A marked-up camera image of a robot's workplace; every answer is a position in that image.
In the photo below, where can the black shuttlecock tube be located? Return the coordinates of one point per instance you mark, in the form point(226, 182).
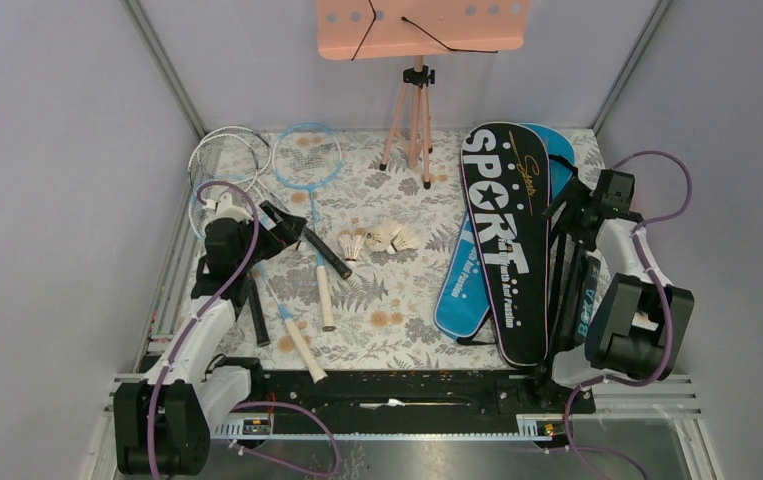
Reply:
point(585, 288)

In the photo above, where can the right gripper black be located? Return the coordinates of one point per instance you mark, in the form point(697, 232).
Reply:
point(577, 194)

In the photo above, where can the black sport racket bag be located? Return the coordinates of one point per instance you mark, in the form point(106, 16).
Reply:
point(505, 173)

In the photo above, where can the floral table mat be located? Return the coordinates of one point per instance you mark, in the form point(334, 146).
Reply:
point(384, 311)

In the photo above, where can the blue racket white grip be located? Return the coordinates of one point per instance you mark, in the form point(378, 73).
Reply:
point(308, 156)

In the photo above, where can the pink music stand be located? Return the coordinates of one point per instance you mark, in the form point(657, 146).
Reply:
point(357, 30)

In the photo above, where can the blue racket lower left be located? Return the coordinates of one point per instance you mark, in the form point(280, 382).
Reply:
point(245, 200)

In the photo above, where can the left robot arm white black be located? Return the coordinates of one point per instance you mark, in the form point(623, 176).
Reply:
point(163, 422)

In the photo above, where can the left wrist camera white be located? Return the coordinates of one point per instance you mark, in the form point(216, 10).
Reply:
point(224, 207)

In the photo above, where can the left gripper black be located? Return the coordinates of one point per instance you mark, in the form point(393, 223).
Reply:
point(286, 232)

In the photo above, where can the blue racket bag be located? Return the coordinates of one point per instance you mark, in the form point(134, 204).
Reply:
point(463, 307)

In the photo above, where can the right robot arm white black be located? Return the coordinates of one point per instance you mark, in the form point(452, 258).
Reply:
point(633, 334)

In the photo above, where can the white shuttlecock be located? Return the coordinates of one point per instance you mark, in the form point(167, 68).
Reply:
point(404, 238)
point(379, 238)
point(351, 245)

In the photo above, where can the white racket rear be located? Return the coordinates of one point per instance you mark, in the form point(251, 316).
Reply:
point(233, 153)

